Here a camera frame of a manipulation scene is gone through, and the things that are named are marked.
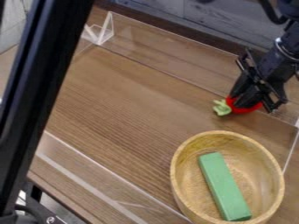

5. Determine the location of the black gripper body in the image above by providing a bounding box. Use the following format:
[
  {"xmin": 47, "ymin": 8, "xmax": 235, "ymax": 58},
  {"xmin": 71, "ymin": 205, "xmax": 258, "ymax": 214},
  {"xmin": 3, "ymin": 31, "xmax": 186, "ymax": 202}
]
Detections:
[{"xmin": 235, "ymin": 38, "xmax": 299, "ymax": 94}]

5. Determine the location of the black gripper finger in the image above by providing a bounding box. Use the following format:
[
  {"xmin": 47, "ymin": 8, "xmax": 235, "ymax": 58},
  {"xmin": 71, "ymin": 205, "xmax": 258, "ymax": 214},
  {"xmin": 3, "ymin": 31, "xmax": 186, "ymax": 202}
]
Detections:
[
  {"xmin": 228, "ymin": 71, "xmax": 268, "ymax": 109},
  {"xmin": 262, "ymin": 87, "xmax": 288, "ymax": 113}
]

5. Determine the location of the black robot arm link foreground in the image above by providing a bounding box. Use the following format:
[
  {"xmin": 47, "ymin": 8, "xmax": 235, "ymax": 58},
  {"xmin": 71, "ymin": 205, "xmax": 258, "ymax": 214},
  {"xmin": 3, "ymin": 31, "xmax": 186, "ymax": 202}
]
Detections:
[{"xmin": 0, "ymin": 0, "xmax": 95, "ymax": 218}]

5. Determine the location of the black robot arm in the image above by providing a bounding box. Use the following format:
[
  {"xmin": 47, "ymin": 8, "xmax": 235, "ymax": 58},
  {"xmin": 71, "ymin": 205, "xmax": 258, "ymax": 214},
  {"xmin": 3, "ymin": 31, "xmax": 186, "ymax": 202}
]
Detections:
[{"xmin": 226, "ymin": 0, "xmax": 299, "ymax": 114}]

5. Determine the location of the oval wooden bowl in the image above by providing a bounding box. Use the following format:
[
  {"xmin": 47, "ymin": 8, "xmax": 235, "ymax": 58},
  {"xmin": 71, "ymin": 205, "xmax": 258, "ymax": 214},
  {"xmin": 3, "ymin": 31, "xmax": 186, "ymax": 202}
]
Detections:
[{"xmin": 170, "ymin": 130, "xmax": 286, "ymax": 224}]

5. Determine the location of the green rectangular block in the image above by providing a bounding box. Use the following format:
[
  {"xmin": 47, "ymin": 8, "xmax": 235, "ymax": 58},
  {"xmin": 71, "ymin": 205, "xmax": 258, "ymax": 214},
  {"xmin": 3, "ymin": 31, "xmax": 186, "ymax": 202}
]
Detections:
[{"xmin": 198, "ymin": 152, "xmax": 252, "ymax": 221}]

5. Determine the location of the clear acrylic table enclosure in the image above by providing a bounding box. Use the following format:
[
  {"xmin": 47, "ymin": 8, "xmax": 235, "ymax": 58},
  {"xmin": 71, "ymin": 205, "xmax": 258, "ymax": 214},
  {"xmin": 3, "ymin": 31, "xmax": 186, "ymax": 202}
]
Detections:
[{"xmin": 30, "ymin": 10, "xmax": 299, "ymax": 224}]

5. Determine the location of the clear acrylic corner bracket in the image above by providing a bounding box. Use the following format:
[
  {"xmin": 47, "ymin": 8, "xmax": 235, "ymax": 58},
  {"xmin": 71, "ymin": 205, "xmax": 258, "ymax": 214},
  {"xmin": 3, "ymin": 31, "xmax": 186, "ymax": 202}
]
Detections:
[{"xmin": 80, "ymin": 11, "xmax": 115, "ymax": 46}]

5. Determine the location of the black metal table bracket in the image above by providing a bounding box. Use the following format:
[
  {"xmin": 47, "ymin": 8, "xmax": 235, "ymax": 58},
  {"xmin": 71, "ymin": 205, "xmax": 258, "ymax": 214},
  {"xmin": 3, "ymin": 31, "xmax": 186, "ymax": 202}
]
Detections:
[{"xmin": 23, "ymin": 182, "xmax": 67, "ymax": 224}]

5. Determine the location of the black cable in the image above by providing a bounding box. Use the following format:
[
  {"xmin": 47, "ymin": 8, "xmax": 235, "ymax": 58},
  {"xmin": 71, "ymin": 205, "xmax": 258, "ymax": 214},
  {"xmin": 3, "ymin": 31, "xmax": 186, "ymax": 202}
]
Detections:
[{"xmin": 14, "ymin": 204, "xmax": 46, "ymax": 224}]

